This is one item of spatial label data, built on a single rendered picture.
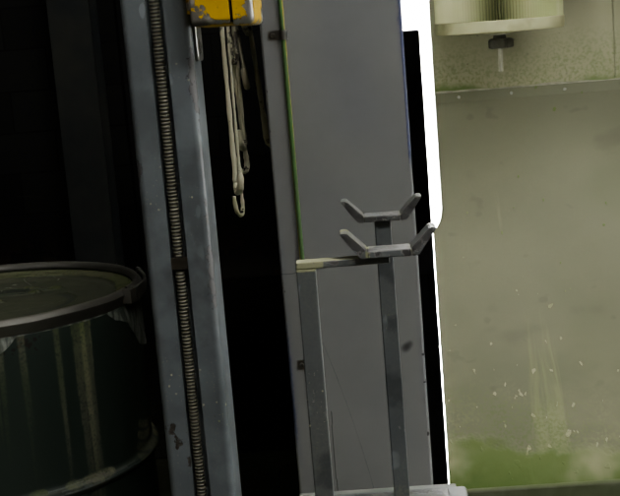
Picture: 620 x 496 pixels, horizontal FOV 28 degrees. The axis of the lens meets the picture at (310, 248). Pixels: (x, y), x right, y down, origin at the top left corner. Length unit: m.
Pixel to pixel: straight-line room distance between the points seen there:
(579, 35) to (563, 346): 0.88
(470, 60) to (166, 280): 2.44
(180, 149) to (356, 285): 0.57
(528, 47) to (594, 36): 0.18
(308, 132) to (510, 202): 1.80
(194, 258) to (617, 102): 2.51
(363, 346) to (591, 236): 1.76
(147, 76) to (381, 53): 0.55
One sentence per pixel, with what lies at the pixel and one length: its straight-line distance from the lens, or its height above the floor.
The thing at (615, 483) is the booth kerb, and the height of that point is 0.16.
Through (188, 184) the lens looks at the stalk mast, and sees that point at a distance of 1.09.
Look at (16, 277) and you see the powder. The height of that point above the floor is 0.87.
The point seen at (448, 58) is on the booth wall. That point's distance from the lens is 3.47.
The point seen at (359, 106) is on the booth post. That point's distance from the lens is 1.58.
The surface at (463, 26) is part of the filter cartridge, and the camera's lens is 3.13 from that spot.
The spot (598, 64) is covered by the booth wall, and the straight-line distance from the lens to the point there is 3.53.
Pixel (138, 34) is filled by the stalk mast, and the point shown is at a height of 1.29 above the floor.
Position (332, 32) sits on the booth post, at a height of 1.28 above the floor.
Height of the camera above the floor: 1.27
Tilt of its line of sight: 10 degrees down
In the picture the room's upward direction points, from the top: 5 degrees counter-clockwise
